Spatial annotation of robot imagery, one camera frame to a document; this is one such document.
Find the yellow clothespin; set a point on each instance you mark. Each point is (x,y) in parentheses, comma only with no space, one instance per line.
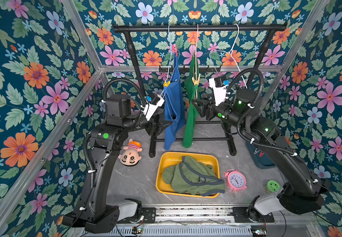
(166,83)

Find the olive green tank top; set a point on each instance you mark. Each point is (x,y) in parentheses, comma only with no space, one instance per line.
(191,177)

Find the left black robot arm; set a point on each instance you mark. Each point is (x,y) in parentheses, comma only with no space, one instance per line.
(102,147)

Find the green tape roll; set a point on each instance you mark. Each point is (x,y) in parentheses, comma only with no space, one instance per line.
(272,186)

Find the white wire hanger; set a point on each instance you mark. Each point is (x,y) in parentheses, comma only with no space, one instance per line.
(232,48)

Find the white ventilation grille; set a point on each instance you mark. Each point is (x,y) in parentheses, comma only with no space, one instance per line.
(177,231)

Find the blue tank top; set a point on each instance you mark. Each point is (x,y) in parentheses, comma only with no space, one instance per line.
(174,107)

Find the pink alarm clock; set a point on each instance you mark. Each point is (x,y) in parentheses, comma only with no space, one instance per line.
(235,180)

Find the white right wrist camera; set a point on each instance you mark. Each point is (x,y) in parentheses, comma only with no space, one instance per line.
(219,86)

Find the pink clothespin on blue top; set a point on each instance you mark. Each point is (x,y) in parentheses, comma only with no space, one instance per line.
(174,49)

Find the dark teal plastic bin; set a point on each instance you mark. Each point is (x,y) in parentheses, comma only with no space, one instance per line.
(263,162)

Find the yellow plastic tray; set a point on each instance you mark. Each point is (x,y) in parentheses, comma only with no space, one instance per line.
(173,158)

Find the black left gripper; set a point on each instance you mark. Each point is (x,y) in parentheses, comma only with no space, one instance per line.
(154,129)

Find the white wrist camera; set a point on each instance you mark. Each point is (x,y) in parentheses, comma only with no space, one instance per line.
(219,86)
(153,102)

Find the plush doll toy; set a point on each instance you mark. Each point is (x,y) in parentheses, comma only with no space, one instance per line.
(131,155)

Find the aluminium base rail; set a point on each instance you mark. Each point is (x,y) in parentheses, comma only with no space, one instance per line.
(223,213)

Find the light blue wire hanger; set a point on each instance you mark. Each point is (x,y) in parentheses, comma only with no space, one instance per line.
(168,76)

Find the beige clothespin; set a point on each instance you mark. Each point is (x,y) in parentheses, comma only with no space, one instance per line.
(196,80)

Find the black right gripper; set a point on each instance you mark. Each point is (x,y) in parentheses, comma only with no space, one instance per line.
(206,107)

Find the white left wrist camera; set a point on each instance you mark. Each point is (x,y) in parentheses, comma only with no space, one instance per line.
(153,102)

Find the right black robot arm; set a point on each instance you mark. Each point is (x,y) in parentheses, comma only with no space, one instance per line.
(302,193)

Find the black clothes rack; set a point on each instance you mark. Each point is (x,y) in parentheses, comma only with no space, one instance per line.
(127,30)

